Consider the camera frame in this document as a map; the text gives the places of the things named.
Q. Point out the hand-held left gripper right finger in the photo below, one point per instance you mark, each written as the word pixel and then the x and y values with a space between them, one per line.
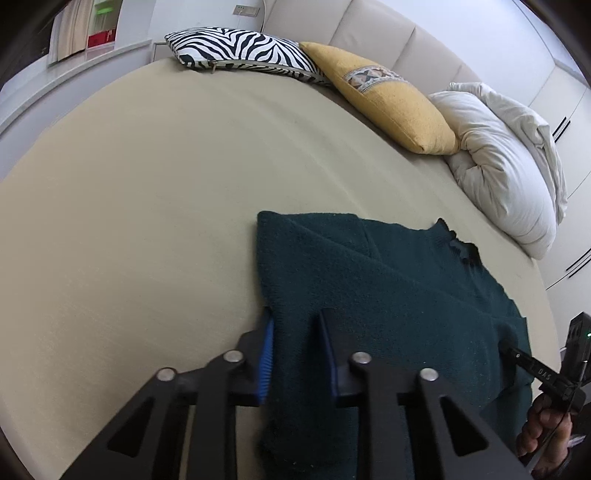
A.
pixel 328 364

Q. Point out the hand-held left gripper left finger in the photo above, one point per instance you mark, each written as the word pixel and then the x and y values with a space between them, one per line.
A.
pixel 266 362

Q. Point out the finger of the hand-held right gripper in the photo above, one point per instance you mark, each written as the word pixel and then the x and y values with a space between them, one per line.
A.
pixel 538 369

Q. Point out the dark green knit sweater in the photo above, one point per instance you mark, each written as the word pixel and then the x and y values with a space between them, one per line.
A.
pixel 392 295

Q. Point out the person's right hand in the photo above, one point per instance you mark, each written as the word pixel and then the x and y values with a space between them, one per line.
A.
pixel 542 424

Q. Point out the beige bed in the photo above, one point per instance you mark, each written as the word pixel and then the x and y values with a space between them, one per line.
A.
pixel 138 221

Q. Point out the white duvet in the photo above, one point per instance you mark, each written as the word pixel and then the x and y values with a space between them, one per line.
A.
pixel 503 166

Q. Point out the white wardrobe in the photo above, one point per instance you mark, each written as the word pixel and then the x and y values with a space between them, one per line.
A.
pixel 561 78

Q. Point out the yellow pillow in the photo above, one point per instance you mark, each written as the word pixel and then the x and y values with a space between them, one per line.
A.
pixel 388 99

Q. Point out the zebra striped pillow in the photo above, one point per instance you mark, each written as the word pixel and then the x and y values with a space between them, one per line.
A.
pixel 240 48

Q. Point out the beige padded headboard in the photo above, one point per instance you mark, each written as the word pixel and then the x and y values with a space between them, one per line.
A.
pixel 369 32

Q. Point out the white window ledge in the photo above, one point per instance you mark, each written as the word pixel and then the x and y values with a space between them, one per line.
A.
pixel 60 78

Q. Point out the red box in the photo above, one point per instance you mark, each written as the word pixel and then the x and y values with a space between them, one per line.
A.
pixel 100 39

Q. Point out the beige curtain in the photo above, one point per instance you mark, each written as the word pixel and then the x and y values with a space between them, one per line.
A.
pixel 71 30

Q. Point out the wall socket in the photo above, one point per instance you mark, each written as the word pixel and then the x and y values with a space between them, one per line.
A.
pixel 245 10

